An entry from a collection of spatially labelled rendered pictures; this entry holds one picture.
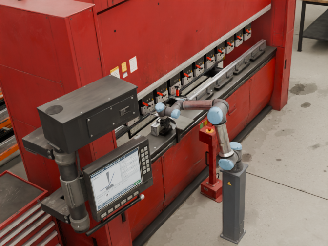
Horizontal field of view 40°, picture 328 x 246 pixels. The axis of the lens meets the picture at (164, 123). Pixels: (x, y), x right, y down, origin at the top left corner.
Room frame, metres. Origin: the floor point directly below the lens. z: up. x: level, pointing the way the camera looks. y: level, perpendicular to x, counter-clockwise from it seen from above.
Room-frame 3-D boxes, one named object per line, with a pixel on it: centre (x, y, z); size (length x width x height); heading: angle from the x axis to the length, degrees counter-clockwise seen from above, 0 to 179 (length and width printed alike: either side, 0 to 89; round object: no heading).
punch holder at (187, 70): (3.72, -0.23, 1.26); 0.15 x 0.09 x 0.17; 142
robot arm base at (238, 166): (2.90, -0.54, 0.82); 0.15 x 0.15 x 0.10
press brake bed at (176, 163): (3.91, -0.43, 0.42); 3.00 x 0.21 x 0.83; 142
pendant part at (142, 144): (2.09, 0.30, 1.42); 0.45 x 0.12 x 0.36; 132
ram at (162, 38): (3.94, -0.39, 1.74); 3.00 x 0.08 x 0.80; 142
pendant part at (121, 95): (2.12, 0.40, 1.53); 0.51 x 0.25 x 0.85; 132
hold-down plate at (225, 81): (4.18, -0.66, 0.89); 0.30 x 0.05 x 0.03; 142
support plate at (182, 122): (3.33, -0.11, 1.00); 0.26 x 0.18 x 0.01; 52
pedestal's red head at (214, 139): (3.50, -0.44, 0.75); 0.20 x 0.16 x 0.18; 134
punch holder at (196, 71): (3.88, -0.35, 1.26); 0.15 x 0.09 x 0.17; 142
